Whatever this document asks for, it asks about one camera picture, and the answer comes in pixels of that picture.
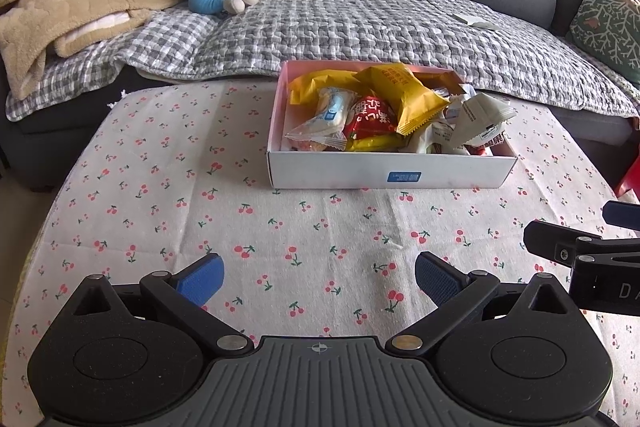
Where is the red plastic stool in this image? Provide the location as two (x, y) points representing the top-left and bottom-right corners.
(614, 147), (640, 200)

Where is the pink cardboard box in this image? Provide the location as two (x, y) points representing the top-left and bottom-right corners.
(266, 60), (518, 190)

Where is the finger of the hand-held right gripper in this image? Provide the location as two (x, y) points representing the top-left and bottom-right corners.
(602, 201), (640, 228)
(523, 220), (640, 265)

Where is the grey checked quilt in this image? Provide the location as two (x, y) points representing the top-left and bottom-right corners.
(5, 0), (640, 122)

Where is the green branch print cushion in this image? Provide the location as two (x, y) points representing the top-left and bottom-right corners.
(565, 0), (640, 85)

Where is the bright yellow snack packet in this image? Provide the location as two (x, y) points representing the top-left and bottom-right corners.
(289, 71), (361, 105)

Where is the red snack packet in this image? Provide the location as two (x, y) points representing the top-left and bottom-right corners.
(342, 93), (401, 142)

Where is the orange brown snack packet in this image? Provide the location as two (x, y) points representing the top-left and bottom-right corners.
(415, 72), (463, 95)

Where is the white grey print snack packet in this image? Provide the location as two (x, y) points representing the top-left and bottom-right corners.
(450, 93), (517, 148)

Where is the cherry print tablecloth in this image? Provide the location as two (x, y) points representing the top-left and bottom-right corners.
(0, 79), (640, 423)

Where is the white paper slip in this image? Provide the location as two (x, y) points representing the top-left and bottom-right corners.
(450, 12), (501, 30)

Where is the beige fleece blanket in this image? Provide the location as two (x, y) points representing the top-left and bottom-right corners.
(0, 0), (188, 100)

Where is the white blue label snack packet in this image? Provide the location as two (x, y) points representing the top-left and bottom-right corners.
(285, 87), (358, 152)

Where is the large golden yellow snack packet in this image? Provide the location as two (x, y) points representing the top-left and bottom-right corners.
(352, 63), (451, 136)

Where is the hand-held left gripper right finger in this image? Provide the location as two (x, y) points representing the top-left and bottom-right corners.
(384, 252), (583, 352)

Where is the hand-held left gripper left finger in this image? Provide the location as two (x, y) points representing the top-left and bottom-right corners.
(65, 253), (256, 354)

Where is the plain white snack packet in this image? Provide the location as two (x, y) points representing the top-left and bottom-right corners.
(405, 122), (451, 154)

